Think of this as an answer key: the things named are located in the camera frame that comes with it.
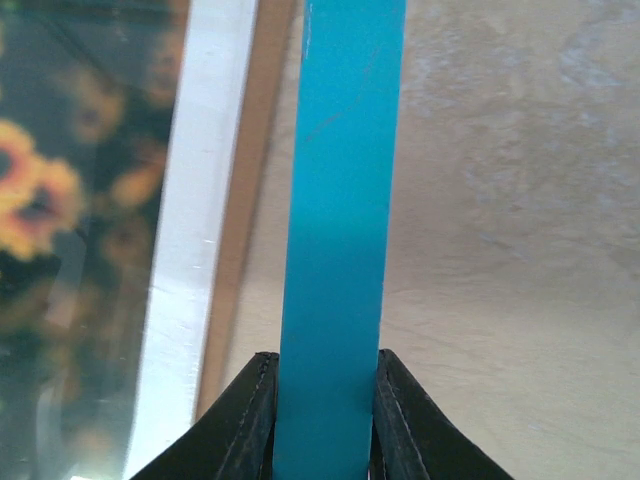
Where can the sunflower photo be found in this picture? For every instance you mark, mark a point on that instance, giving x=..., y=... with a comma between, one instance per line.
x=88, y=90

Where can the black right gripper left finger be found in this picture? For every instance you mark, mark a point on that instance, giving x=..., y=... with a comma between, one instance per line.
x=234, y=438

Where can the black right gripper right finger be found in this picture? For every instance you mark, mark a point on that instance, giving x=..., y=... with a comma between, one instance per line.
x=413, y=439

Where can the brown fibreboard backing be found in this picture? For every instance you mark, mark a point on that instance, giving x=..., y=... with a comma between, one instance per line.
x=266, y=65

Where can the teal picture frame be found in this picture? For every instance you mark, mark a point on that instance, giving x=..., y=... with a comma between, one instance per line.
x=347, y=109

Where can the white mat board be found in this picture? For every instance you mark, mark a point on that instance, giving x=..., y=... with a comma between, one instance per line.
x=210, y=94

